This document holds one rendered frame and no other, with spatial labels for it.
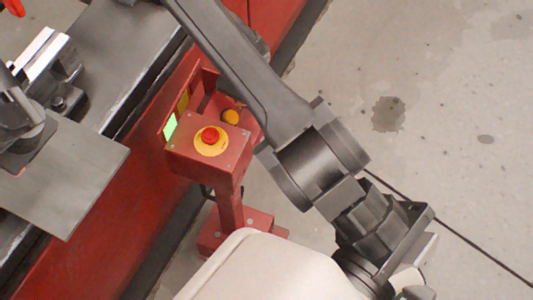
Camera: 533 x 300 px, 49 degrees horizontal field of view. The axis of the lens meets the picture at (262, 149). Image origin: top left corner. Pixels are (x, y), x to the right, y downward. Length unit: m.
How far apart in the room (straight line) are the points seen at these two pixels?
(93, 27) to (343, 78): 1.19
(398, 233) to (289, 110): 0.19
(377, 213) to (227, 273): 0.21
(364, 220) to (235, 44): 0.24
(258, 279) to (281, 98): 0.22
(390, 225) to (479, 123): 1.62
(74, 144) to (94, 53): 0.31
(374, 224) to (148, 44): 0.74
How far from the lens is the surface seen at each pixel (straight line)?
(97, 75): 1.25
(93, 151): 1.01
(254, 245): 0.54
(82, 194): 0.98
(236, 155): 1.21
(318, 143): 0.66
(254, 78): 0.64
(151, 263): 1.92
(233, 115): 1.32
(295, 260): 0.50
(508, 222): 2.13
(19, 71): 1.14
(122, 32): 1.30
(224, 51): 0.64
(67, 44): 1.20
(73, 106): 1.19
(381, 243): 0.68
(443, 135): 2.21
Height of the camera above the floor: 1.85
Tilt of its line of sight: 62 degrees down
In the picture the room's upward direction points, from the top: 2 degrees counter-clockwise
